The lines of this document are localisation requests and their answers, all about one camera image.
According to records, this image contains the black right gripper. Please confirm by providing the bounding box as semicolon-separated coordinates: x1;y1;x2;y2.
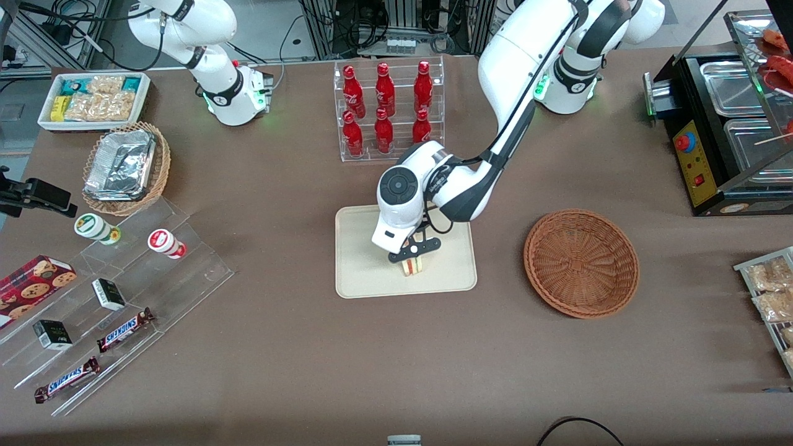
0;166;79;218

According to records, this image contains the beige plastic tray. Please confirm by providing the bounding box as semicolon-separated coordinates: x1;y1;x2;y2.
335;199;478;300

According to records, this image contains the aluminium foil tray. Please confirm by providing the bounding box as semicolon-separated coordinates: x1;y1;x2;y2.
84;129;156;201

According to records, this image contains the light wicker basket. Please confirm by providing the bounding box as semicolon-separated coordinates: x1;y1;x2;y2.
82;121;172;217

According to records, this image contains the brown wicker basket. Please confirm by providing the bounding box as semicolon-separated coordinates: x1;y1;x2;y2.
524;209;640;320

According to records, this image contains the tray of packaged snacks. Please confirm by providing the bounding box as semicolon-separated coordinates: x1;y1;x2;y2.
734;246;793;379

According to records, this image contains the green lid white cup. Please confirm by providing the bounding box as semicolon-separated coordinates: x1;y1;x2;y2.
74;212;122;246

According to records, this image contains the white rectangular snack bin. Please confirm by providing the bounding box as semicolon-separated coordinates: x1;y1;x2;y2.
37;71;152;133

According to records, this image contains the red cookie box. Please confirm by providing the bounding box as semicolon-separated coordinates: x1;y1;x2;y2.
0;255;79;330

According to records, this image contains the clear bag of crackers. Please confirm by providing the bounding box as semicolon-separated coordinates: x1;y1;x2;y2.
64;92;103;122
86;75;125;95
99;91;138;122

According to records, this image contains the clear acrylic bottle rack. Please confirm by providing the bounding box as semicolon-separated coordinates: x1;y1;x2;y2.
333;55;446;164

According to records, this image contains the small black box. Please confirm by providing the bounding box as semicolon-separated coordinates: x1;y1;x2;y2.
91;278;127;312
32;319;74;351

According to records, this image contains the red lid white cup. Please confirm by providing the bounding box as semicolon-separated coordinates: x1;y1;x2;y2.
147;229;187;260

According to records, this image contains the red cola bottle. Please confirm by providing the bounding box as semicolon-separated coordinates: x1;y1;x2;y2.
374;108;395;155
375;62;397;117
412;108;432;146
343;65;367;119
414;60;434;114
343;110;365;158

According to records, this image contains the brown Snickers bar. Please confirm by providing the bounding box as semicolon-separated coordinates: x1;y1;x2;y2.
33;356;102;404
97;307;156;354

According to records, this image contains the clear acrylic step display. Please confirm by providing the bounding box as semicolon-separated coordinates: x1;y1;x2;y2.
0;196;235;418

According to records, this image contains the black food warmer machine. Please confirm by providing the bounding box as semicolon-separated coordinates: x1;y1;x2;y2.
642;9;793;217

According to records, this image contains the steel food pan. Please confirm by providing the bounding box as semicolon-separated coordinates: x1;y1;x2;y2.
723;117;793;185
699;60;769;118

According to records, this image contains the red sausage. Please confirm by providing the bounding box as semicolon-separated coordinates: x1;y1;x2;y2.
760;27;793;54
766;55;793;94

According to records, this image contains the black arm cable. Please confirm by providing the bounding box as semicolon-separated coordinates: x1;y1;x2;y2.
416;0;589;245

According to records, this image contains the black cable loop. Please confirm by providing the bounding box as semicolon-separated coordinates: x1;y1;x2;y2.
535;416;627;446

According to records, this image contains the aluminium frame rack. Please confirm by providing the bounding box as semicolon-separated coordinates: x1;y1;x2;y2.
300;0;497;58

